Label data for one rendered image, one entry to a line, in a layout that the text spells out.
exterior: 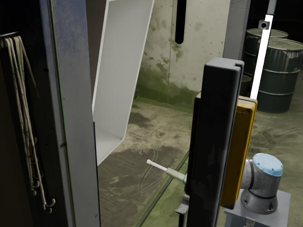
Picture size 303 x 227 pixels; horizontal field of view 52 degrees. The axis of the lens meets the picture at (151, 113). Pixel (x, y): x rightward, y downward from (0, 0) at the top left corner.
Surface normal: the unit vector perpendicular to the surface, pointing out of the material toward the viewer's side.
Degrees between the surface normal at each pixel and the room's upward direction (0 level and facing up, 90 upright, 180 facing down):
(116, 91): 90
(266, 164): 5
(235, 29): 90
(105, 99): 90
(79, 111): 90
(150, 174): 0
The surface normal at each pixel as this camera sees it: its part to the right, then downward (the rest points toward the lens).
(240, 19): -0.44, 0.40
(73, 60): 0.90, 0.22
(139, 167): 0.03, -0.89
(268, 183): -0.03, 0.45
